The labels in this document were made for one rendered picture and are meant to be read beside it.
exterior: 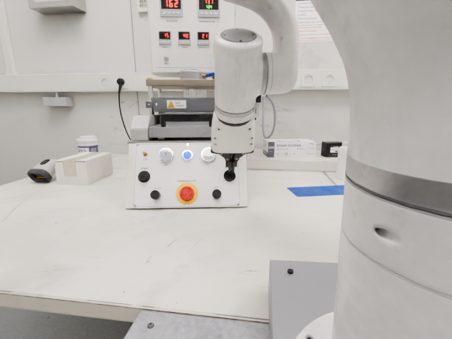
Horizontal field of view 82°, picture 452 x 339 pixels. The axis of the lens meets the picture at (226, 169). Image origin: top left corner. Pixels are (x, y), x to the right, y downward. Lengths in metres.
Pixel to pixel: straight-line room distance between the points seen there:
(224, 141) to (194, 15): 0.65
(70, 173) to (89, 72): 0.84
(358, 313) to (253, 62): 0.40
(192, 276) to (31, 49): 1.77
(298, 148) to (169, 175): 0.71
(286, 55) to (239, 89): 0.10
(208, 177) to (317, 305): 0.48
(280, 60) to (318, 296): 0.37
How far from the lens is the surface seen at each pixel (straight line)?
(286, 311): 0.34
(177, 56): 1.11
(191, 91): 0.94
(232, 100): 0.51
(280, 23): 0.51
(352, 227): 0.17
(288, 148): 1.26
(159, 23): 1.14
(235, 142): 0.60
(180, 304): 0.43
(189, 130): 0.77
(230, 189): 0.74
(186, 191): 0.73
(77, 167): 1.07
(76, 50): 1.85
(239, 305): 0.42
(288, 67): 0.51
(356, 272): 0.18
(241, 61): 0.47
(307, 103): 1.49
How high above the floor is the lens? 1.03
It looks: 13 degrees down
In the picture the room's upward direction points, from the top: straight up
